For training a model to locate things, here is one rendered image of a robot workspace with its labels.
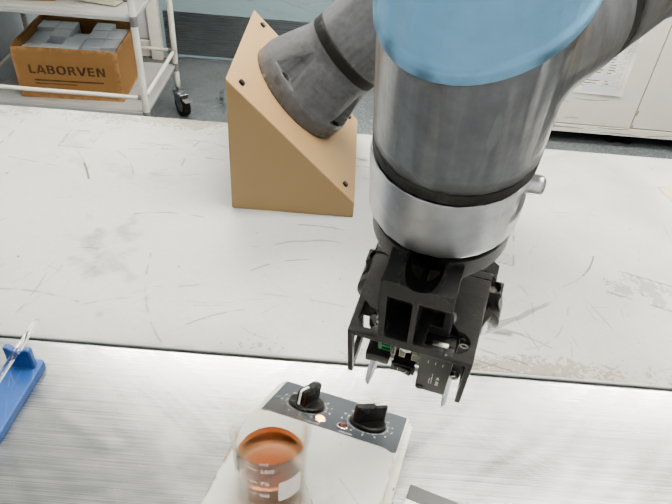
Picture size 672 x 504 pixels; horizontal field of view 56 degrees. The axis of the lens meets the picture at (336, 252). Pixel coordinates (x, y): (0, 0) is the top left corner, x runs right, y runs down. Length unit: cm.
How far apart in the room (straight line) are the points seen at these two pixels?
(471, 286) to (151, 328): 42
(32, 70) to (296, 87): 196
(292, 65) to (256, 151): 12
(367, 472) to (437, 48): 34
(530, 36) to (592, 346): 57
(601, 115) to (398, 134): 284
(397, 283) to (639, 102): 284
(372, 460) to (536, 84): 34
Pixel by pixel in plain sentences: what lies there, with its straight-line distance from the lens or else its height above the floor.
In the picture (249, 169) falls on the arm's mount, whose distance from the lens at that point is 82.
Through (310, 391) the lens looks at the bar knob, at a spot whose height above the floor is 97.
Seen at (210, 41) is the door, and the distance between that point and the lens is 347.
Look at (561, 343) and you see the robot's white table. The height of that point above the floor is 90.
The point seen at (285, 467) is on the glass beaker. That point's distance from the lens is 42.
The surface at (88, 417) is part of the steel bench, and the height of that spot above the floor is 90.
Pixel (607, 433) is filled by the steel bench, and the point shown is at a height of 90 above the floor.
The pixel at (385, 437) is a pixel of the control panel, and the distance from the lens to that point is 55.
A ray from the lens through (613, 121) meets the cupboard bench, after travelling 312.
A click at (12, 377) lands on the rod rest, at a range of 69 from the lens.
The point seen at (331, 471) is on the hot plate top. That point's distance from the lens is 49.
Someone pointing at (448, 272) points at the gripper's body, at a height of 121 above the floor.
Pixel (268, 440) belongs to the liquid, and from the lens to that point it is 46.
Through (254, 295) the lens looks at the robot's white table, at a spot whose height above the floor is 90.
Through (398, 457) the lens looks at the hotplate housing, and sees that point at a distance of 53.
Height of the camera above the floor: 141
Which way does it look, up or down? 40 degrees down
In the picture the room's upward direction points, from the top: 5 degrees clockwise
